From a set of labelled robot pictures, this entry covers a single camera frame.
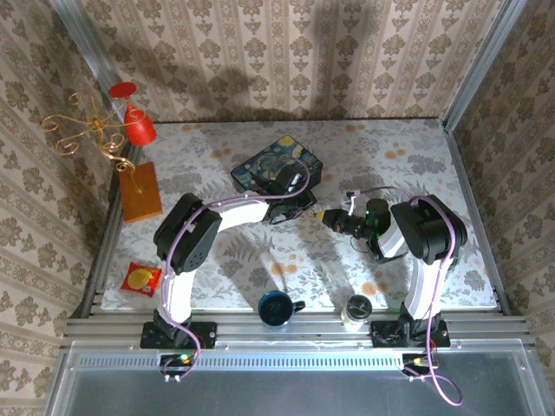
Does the starry night painted box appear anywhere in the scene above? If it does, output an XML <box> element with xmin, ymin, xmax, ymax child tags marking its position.
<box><xmin>230</xmin><ymin>134</ymin><xmax>324</xmax><ymax>196</ymax></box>

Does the floral patterned table mat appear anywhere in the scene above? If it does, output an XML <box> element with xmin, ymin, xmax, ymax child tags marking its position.
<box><xmin>100</xmin><ymin>119</ymin><xmax>498</xmax><ymax>311</ymax></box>

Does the glass jar black lid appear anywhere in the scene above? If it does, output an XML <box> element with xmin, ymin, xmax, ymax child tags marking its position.
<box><xmin>340</xmin><ymin>294</ymin><xmax>374</xmax><ymax>333</ymax></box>

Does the blue mug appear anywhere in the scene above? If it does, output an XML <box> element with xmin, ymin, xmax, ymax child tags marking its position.
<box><xmin>258</xmin><ymin>290</ymin><xmax>307</xmax><ymax>333</ymax></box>

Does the red yellow snack packet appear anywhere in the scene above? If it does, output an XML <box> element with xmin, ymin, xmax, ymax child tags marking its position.
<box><xmin>120</xmin><ymin>262</ymin><xmax>163</xmax><ymax>297</ymax></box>

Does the red wine glass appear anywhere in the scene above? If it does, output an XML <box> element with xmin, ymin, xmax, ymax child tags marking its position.
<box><xmin>108</xmin><ymin>81</ymin><xmax>158</xmax><ymax>147</ymax></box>

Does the grey metal sheet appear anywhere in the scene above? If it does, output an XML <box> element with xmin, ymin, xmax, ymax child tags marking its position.
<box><xmin>45</xmin><ymin>340</ymin><xmax>555</xmax><ymax>416</ymax></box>

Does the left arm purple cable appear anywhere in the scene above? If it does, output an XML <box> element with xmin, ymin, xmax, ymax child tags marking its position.
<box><xmin>162</xmin><ymin>159</ymin><xmax>311</xmax><ymax>381</ymax></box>

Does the aluminium cross rail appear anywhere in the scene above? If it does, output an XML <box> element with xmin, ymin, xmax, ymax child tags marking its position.
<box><xmin>62</xmin><ymin>312</ymin><xmax>533</xmax><ymax>350</ymax></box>

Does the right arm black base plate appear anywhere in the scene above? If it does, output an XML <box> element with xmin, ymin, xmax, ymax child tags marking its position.
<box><xmin>370</xmin><ymin>319</ymin><xmax>451</xmax><ymax>348</ymax></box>

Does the aluminium side rail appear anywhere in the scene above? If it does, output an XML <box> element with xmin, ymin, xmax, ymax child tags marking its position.
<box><xmin>444</xmin><ymin>125</ymin><xmax>512</xmax><ymax>314</ymax></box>
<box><xmin>82</xmin><ymin>145</ymin><xmax>144</xmax><ymax>320</ymax></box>

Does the gold wire stand wooden base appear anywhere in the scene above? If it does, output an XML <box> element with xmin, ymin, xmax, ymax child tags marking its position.
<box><xmin>42</xmin><ymin>90</ymin><xmax>165</xmax><ymax>224</ymax></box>

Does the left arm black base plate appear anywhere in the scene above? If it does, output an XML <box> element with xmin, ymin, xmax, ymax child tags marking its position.
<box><xmin>140</xmin><ymin>321</ymin><xmax>218</xmax><ymax>350</ymax></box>

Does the slotted aluminium cable duct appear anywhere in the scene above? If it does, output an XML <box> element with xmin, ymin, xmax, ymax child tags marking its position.
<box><xmin>69</xmin><ymin>351</ymin><xmax>528</xmax><ymax>372</ymax></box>

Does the aluminium corner post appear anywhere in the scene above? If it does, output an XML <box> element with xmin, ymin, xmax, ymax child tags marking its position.
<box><xmin>49</xmin><ymin>0</ymin><xmax>147</xmax><ymax>151</ymax></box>
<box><xmin>441</xmin><ymin>0</ymin><xmax>528</xmax><ymax>133</ymax></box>

